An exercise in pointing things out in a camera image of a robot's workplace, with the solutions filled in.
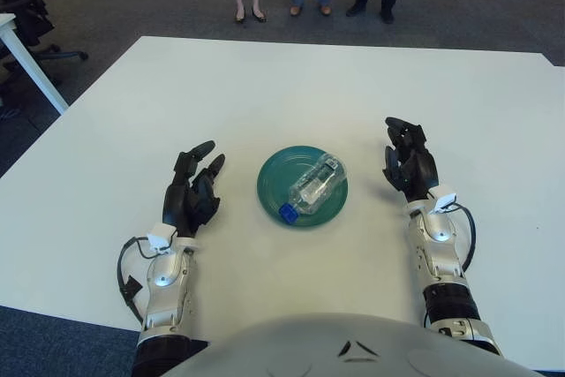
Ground clear bottle with blue cap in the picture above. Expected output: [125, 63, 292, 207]
[279, 152, 345, 224]

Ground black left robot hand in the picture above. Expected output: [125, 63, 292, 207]
[162, 140, 227, 238]

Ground green round plate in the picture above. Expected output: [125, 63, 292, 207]
[256, 143, 350, 230]

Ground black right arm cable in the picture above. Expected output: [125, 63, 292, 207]
[449, 202, 478, 275]

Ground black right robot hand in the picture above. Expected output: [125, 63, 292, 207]
[381, 116, 441, 204]

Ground white side desk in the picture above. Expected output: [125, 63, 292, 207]
[0, 12, 71, 116]

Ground grey robot torso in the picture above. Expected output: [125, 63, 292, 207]
[165, 313, 538, 377]

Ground black office chair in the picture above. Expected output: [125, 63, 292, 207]
[0, 0, 89, 100]

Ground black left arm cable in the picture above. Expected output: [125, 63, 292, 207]
[117, 235, 160, 325]

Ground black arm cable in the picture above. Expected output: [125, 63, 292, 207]
[117, 235, 160, 325]
[449, 202, 478, 275]

